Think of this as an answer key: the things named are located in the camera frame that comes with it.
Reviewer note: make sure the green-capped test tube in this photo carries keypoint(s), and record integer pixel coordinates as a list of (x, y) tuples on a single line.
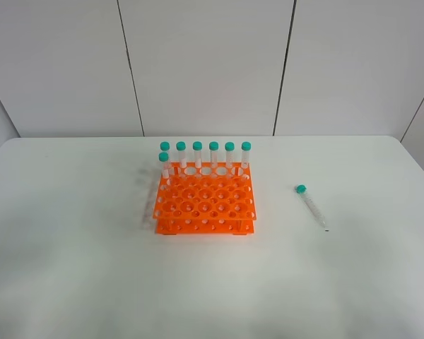
[(304, 194)]

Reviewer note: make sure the orange test tube rack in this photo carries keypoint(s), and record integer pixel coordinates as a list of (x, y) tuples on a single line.
[(205, 201)]

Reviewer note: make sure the second row left tube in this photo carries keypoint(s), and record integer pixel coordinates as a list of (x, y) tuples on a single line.
[(164, 159)]

